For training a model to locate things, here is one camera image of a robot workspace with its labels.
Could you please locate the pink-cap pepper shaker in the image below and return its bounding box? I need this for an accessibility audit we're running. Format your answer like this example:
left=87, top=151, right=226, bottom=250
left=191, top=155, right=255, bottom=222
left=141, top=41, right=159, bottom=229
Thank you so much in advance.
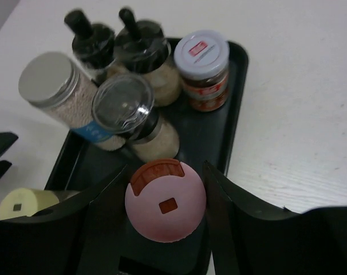
left=125, top=159, right=206, bottom=243

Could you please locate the yellow-cap cream bottle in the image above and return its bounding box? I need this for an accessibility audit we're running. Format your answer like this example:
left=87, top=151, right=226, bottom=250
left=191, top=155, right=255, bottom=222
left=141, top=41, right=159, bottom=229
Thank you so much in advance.
left=0, top=187, right=79, bottom=220

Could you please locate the black-cap brown spice bottle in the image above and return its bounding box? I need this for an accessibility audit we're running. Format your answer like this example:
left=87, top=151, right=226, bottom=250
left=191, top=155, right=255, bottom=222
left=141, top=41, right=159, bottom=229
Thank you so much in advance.
left=64, top=9, right=115, bottom=84

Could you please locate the black-cap pale spice bottle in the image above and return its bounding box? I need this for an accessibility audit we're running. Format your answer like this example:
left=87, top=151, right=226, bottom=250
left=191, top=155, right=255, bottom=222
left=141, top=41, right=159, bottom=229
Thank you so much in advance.
left=114, top=7, right=182, bottom=107

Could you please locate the black rectangular plastic tray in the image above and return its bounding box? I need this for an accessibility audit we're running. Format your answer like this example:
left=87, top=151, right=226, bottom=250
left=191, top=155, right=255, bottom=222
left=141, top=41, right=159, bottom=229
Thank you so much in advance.
left=43, top=37, right=250, bottom=275

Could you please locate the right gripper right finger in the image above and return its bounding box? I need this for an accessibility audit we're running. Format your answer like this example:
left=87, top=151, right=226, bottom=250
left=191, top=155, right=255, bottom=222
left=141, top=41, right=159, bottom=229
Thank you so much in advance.
left=203, top=162, right=347, bottom=274

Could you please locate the clear-lid blue-label bottle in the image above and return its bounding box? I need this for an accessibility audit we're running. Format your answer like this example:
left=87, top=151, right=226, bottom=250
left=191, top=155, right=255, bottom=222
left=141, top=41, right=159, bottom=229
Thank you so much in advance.
left=18, top=52, right=125, bottom=151

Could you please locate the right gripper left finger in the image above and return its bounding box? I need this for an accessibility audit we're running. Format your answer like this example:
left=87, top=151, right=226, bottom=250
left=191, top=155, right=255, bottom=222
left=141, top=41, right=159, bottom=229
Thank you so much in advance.
left=0, top=166, right=128, bottom=274

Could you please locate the dark-cap beige spice bottle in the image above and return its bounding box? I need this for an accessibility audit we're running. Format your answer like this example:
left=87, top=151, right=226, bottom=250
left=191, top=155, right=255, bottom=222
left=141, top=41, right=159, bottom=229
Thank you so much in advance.
left=92, top=73, right=180, bottom=162

